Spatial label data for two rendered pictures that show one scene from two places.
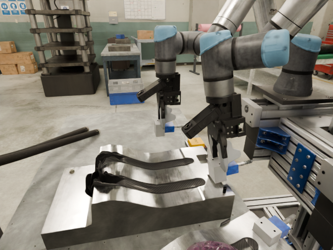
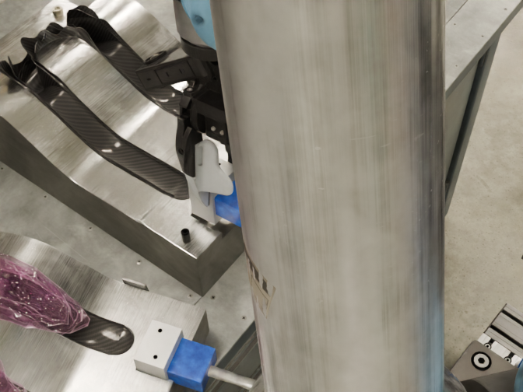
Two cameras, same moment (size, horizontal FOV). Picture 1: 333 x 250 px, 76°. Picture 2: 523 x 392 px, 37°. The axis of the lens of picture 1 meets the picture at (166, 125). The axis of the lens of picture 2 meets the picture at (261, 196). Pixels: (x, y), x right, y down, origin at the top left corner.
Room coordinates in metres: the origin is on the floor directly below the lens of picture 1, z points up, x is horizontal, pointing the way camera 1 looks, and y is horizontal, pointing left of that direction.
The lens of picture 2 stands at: (0.19, -0.60, 1.64)
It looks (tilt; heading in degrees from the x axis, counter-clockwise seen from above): 53 degrees down; 50
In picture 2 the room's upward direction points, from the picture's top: 2 degrees counter-clockwise
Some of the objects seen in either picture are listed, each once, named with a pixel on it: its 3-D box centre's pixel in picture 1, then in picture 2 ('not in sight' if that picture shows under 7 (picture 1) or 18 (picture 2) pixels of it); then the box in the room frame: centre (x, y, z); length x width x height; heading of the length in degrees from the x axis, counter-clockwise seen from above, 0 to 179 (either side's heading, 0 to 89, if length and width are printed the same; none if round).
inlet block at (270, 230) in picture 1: (278, 226); (200, 367); (0.37, -0.28, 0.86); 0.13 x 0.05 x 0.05; 119
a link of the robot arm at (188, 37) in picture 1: (193, 42); not in sight; (0.80, -0.09, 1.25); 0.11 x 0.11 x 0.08; 28
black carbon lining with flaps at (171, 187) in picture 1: (144, 170); (114, 94); (0.51, 0.06, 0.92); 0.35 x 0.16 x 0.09; 101
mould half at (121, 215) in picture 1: (139, 181); (117, 110); (0.52, 0.08, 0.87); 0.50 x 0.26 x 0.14; 101
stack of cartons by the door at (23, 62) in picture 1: (16, 57); not in sight; (6.02, 4.09, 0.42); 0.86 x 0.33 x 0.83; 101
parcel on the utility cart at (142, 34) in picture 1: (145, 35); not in sight; (6.51, 0.60, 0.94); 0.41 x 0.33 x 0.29; 108
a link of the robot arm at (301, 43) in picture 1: (300, 51); not in sight; (0.92, -0.55, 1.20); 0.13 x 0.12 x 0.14; 28
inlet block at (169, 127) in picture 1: (170, 127); not in sight; (0.77, -0.02, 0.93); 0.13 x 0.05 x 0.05; 101
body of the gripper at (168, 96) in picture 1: (167, 89); not in sight; (0.77, 0.00, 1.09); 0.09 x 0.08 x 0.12; 101
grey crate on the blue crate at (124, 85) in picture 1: (126, 85); not in sight; (3.71, 0.72, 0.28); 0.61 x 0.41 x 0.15; 101
